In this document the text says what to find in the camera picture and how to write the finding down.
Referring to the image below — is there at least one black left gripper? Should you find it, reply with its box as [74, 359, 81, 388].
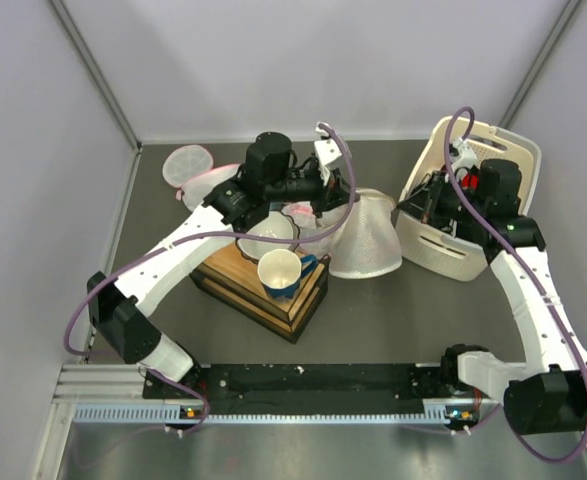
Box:
[264, 165, 358, 218]

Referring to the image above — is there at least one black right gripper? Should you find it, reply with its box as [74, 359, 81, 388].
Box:
[398, 170, 488, 226]

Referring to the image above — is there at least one white mesh laundry bag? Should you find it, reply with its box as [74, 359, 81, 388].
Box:
[329, 188, 403, 280]

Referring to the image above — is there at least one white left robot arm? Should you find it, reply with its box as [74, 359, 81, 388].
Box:
[84, 123, 357, 397]

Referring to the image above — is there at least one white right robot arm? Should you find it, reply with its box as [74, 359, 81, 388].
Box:
[399, 158, 587, 435]

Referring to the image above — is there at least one pink-trimmed mesh laundry bag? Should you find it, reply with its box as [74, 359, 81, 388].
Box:
[282, 202, 346, 258]

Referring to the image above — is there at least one white plastic laundry basket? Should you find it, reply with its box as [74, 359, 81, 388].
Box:
[396, 117, 541, 282]

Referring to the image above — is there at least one black clothing in basket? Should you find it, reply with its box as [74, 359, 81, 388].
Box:
[406, 172, 434, 201]

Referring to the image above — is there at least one red clothing in basket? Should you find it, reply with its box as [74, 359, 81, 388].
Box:
[460, 174, 479, 191]

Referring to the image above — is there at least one white scalloped bowl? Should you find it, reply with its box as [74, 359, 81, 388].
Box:
[236, 211, 299, 262]

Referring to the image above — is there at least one blue and white cup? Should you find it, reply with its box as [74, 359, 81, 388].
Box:
[257, 249, 319, 301]

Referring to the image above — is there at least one wooden tiered stand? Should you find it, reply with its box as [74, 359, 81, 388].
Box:
[188, 242, 332, 344]

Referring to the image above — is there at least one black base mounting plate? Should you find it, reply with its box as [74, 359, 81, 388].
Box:
[141, 362, 479, 416]

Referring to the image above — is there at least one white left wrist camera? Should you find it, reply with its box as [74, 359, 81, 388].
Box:
[313, 122, 344, 185]

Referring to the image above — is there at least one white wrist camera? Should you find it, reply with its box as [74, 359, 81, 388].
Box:
[313, 122, 344, 185]
[449, 137, 478, 173]

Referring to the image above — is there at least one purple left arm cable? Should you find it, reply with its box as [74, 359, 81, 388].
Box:
[62, 121, 359, 434]

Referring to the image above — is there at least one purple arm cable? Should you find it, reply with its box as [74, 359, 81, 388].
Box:
[62, 121, 359, 434]
[444, 105, 587, 464]

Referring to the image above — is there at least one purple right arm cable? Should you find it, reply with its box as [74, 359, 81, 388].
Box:
[444, 105, 587, 464]

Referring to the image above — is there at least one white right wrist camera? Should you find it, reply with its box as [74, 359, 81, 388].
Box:
[449, 137, 478, 173]

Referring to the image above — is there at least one grey slotted cable duct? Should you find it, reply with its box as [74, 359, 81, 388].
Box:
[72, 403, 479, 426]

